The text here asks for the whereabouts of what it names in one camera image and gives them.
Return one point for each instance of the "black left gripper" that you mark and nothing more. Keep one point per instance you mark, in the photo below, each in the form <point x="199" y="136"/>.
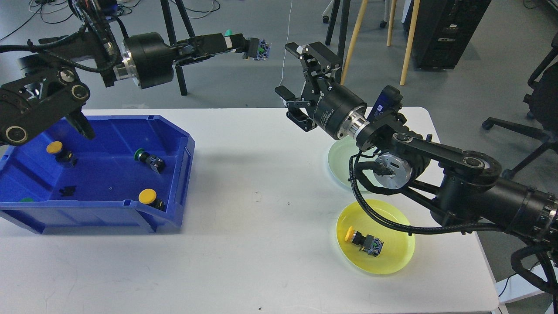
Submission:
<point x="150" y="62"/>

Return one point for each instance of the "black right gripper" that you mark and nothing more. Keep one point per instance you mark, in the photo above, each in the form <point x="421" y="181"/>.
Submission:
<point x="330" y="105"/>

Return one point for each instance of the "green button front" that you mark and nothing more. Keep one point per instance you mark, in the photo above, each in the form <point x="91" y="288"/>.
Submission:
<point x="250" y="48"/>

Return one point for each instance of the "green button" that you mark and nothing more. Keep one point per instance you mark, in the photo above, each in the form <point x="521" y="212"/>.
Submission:
<point x="250" y="48"/>
<point x="156" y="163"/>

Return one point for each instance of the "yellow button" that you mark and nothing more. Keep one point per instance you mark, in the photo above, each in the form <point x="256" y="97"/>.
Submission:
<point x="149" y="197"/>
<point x="62" y="155"/>
<point x="369" y="244"/>

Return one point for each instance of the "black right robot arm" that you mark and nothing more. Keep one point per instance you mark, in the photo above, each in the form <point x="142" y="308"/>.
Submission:
<point x="462" y="189"/>

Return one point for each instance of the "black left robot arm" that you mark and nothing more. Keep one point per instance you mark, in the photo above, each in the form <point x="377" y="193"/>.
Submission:
<point x="51" y="90"/>

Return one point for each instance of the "light green plate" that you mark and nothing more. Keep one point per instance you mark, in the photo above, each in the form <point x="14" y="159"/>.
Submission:
<point x="338" y="160"/>

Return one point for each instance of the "yellow plate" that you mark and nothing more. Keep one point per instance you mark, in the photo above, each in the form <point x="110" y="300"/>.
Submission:
<point x="398" y="247"/>

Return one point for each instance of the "black table leg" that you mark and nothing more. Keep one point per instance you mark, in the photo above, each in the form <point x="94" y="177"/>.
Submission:
<point x="333" y="9"/>

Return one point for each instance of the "wooden leg left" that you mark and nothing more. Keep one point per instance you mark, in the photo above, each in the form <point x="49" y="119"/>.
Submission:
<point x="354" y="35"/>

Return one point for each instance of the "wooden leg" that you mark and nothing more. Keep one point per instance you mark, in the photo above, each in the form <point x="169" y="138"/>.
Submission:
<point x="391" y="19"/>
<point x="410" y="38"/>
<point x="354" y="35"/>

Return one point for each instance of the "wooden leg middle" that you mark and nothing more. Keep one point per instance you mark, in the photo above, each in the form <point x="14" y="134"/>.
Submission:
<point x="391" y="19"/>

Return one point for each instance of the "wooden leg right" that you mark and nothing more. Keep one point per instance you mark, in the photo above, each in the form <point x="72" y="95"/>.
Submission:
<point x="410" y="38"/>

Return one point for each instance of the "blue plastic bin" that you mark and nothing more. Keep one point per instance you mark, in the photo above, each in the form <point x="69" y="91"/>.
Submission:
<point x="107" y="177"/>

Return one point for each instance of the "black computer tower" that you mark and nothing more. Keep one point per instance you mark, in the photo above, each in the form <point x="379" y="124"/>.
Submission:
<point x="443" y="31"/>

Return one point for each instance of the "small black part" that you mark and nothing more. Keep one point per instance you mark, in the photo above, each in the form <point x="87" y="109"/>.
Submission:
<point x="67" y="191"/>

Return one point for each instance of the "black office chair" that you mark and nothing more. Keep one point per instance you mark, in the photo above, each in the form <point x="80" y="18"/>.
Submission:
<point x="542" y="103"/>

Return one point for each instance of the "white frame bar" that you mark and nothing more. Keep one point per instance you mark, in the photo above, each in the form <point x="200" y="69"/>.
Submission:
<point x="515" y="289"/>

